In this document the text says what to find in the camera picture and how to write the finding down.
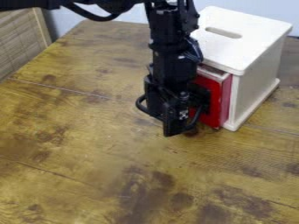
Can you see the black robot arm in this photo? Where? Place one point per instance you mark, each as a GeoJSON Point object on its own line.
{"type": "Point", "coordinates": [172, 21]}

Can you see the white wooden box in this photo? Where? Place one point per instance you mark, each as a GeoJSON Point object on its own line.
{"type": "Point", "coordinates": [241, 44]}

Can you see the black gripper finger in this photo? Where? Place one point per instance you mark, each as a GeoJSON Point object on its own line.
{"type": "Point", "coordinates": [153, 101]}
{"type": "Point", "coordinates": [175, 114]}

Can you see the black metal drawer handle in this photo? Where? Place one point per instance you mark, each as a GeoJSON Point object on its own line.
{"type": "Point", "coordinates": [196, 110]}

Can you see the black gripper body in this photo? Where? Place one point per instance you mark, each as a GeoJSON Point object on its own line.
{"type": "Point", "coordinates": [176, 58]}

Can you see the red drawer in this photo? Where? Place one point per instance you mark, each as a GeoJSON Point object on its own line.
{"type": "Point", "coordinates": [211, 88]}

